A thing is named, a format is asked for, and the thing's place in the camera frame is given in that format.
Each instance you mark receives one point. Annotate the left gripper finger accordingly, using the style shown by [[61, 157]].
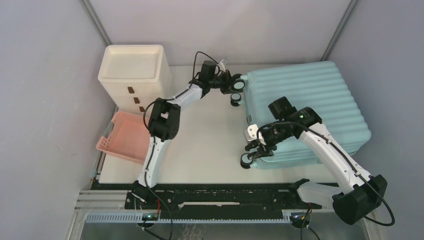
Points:
[[229, 78], [227, 89]]

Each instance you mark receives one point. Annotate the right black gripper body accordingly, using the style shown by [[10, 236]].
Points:
[[274, 135]]

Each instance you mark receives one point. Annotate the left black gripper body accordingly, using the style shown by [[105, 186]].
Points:
[[218, 81]]

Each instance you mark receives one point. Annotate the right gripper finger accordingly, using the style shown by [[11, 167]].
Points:
[[254, 145], [257, 154]]

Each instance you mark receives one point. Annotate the light blue ribbed suitcase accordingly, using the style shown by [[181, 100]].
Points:
[[306, 93]]

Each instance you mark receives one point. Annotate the pink perforated plastic basket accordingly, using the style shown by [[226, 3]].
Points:
[[129, 139]]

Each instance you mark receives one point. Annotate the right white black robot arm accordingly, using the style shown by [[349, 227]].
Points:
[[358, 192]]

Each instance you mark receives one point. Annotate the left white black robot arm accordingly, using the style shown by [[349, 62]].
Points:
[[164, 121]]

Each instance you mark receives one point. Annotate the white three-drawer storage cabinet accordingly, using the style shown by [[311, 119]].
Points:
[[135, 75]]

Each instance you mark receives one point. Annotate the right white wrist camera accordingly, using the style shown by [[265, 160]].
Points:
[[253, 135]]

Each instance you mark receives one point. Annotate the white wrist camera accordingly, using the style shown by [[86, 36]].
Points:
[[222, 66], [253, 135]]

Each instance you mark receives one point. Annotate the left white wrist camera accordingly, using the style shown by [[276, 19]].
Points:
[[222, 66]]

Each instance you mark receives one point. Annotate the black mounting rail base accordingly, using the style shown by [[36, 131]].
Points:
[[225, 200]]

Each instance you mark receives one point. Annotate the white slotted cable duct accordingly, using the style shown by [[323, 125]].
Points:
[[128, 217]]

